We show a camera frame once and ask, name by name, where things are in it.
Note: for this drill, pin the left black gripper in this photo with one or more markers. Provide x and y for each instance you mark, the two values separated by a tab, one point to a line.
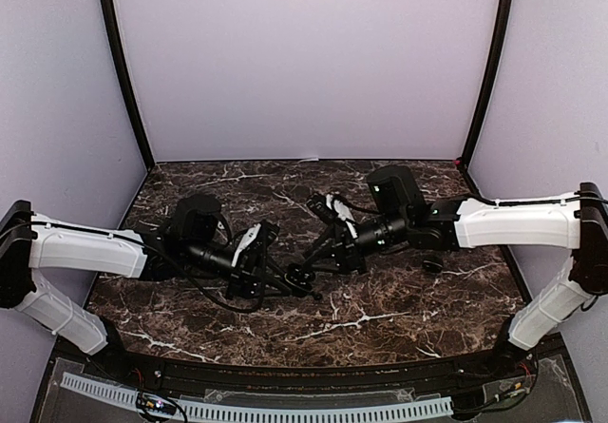
246	277

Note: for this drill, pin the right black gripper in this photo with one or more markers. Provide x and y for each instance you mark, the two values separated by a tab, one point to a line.
343	247

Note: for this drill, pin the black charging case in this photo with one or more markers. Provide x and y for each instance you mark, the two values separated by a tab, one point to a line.
300	280
433	264

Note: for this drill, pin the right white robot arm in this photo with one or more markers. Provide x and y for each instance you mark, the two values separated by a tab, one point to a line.
576	221

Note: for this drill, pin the black closed charging case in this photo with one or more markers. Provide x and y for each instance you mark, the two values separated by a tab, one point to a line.
433	264

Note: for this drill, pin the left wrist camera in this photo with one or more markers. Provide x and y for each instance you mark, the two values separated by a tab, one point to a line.
262	233

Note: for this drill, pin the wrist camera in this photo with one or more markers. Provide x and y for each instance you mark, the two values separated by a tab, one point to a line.
262	233
332	211

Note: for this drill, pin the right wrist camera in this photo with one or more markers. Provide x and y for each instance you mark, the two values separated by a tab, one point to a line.
332	211

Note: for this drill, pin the white slotted cable duct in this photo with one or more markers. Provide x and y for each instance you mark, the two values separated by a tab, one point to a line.
224	406

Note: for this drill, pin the black front rail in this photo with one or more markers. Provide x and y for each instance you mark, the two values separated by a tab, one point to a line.
173	376

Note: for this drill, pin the right black frame post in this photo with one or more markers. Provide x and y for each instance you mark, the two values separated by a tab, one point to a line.
488	82

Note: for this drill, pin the black frame post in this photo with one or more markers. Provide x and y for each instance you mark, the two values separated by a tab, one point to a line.
488	82
113	35

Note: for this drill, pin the left black frame post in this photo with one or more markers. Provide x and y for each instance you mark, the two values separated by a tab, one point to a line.
113	35

